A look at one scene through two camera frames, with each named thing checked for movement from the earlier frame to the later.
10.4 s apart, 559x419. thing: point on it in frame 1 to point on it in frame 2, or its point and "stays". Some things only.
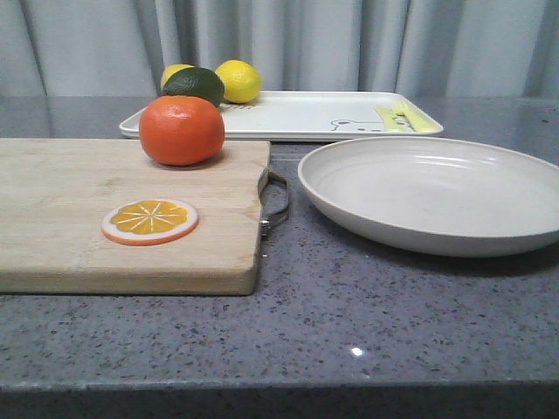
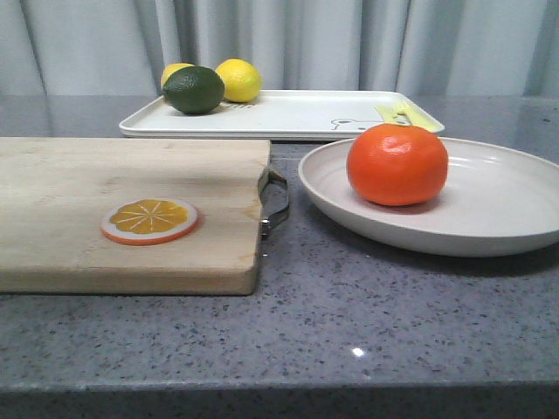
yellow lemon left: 169,70 stays
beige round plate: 445,197 stays
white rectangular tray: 316,116 stays
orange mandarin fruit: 182,130 to 397,164
